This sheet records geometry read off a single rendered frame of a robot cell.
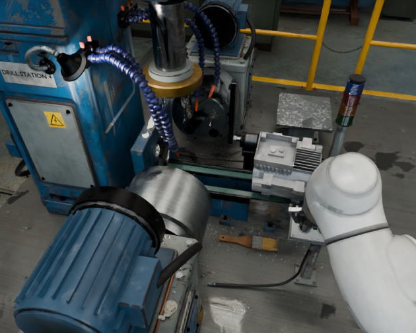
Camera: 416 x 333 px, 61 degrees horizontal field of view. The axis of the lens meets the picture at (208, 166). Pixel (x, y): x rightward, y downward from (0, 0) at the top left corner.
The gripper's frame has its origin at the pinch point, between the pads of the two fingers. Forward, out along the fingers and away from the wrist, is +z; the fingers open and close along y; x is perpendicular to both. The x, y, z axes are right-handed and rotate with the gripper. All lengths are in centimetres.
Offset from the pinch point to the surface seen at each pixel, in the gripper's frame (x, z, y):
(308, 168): -19.7, 13.7, -0.8
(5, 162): -27, 93, 164
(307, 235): 2.3, 4.8, -0.9
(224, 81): -55, 26, 32
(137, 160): -13, 7, 51
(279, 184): -14.6, 17.4, 7.2
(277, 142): -27.1, 13.6, 9.7
